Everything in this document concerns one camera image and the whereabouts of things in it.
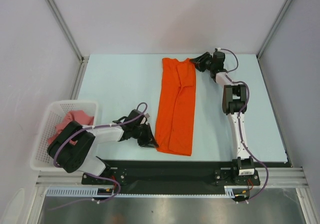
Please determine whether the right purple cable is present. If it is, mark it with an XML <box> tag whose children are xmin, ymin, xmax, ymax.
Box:
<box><xmin>217</xmin><ymin>48</ymin><xmax>270</xmax><ymax>204</ymax></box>

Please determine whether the orange t shirt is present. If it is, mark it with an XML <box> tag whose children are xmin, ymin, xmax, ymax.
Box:
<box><xmin>155</xmin><ymin>58</ymin><xmax>196</xmax><ymax>156</ymax></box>

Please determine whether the right aluminium frame post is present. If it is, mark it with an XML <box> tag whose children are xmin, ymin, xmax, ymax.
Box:
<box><xmin>256</xmin><ymin>0</ymin><xmax>294</xmax><ymax>61</ymax></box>

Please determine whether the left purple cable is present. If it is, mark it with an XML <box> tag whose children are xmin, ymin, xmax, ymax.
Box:
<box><xmin>48</xmin><ymin>102</ymin><xmax>148</xmax><ymax>211</ymax></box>

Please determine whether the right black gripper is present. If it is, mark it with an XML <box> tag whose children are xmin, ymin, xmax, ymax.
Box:
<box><xmin>190</xmin><ymin>52</ymin><xmax>215</xmax><ymax>73</ymax></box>

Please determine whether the pink t shirt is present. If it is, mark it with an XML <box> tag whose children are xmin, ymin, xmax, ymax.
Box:
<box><xmin>47</xmin><ymin>110</ymin><xmax>95</xmax><ymax>146</ymax></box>

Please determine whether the purple cable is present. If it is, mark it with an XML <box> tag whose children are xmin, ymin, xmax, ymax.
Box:
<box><xmin>217</xmin><ymin>48</ymin><xmax>270</xmax><ymax>204</ymax></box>
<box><xmin>48</xmin><ymin>102</ymin><xmax>148</xmax><ymax>211</ymax></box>

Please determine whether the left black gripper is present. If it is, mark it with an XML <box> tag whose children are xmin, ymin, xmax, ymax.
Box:
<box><xmin>131</xmin><ymin>123</ymin><xmax>159</xmax><ymax>148</ymax></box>

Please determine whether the left aluminium frame post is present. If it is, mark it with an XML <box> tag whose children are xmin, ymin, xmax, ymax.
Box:
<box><xmin>44</xmin><ymin>0</ymin><xmax>89</xmax><ymax>100</ymax></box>

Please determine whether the aluminium frame rail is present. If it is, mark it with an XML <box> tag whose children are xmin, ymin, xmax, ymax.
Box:
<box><xmin>35</xmin><ymin>168</ymin><xmax>308</xmax><ymax>188</ymax></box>

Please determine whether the aluminium frame post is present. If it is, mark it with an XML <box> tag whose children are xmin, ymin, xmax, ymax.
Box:
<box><xmin>44</xmin><ymin>0</ymin><xmax>89</xmax><ymax>100</ymax></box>
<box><xmin>256</xmin><ymin>0</ymin><xmax>294</xmax><ymax>61</ymax></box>

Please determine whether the white cable duct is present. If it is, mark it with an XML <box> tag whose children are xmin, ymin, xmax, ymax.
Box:
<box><xmin>46</xmin><ymin>185</ymin><xmax>252</xmax><ymax>198</ymax></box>

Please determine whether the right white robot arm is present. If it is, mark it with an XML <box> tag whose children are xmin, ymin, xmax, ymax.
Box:
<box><xmin>190</xmin><ymin>48</ymin><xmax>256</xmax><ymax>187</ymax></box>

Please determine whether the white plastic basket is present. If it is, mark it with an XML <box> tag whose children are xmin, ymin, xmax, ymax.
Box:
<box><xmin>29</xmin><ymin>100</ymin><xmax>99</xmax><ymax>172</ymax></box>

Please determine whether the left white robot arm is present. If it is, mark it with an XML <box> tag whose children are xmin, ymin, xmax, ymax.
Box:
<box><xmin>47</xmin><ymin>109</ymin><xmax>159</xmax><ymax>184</ymax></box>

